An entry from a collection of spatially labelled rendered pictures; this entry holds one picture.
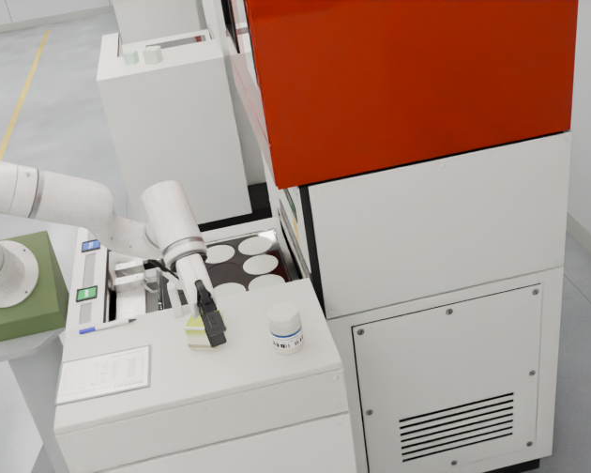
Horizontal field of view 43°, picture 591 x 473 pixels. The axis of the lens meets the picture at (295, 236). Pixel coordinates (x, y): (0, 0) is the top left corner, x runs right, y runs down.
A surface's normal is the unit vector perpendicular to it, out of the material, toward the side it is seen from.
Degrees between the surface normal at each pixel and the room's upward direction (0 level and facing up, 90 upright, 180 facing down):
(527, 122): 90
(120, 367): 0
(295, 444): 90
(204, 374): 0
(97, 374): 0
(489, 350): 90
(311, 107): 90
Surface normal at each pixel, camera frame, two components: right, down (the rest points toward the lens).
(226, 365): -0.13, -0.85
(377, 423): 0.19, 0.48
